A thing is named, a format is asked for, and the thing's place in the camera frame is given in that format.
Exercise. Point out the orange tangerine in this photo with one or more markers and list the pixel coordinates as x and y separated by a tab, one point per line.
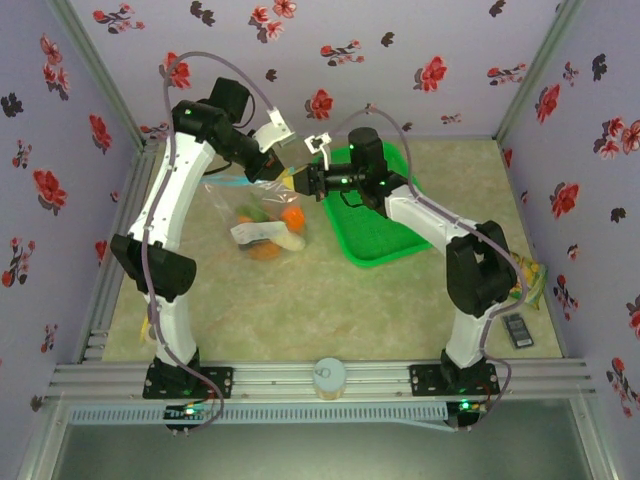
293	219
245	219

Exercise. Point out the green leafy vegetable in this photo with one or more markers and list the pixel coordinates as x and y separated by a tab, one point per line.
254	207

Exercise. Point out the white radish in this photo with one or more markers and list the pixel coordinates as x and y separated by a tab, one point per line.
291	242

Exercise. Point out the clear zip-top bag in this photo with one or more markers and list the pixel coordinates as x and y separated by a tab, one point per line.
225	200

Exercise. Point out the orange-brown potato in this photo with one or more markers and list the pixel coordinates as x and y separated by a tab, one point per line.
262	252

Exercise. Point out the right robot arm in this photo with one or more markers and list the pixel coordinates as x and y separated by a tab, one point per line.
480	270

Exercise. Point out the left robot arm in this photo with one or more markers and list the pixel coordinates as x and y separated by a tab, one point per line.
170	200

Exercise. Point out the green snack bag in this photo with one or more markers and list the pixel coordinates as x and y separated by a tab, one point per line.
532	280

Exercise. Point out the green plastic basket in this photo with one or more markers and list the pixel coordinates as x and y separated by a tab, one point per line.
380	235

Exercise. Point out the yellow stick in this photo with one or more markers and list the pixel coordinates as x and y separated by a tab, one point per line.
145	329

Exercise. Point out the black flat device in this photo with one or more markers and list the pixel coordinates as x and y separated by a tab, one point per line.
517	331

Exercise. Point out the small circuit board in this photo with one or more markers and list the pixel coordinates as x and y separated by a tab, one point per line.
187	412
467	410

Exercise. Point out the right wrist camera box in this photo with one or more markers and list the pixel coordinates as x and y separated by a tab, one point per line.
320	150

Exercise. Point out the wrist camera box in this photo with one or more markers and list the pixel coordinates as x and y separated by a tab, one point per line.
272	130
320	150

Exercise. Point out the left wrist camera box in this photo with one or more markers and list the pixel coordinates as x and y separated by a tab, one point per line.
272	130

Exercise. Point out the aluminium frame post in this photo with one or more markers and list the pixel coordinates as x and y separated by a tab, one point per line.
100	70
537	70

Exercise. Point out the aluminium mounting rail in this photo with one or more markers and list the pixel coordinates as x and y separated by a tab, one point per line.
280	380

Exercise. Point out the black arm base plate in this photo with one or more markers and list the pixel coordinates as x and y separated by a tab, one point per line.
220	382
425	380

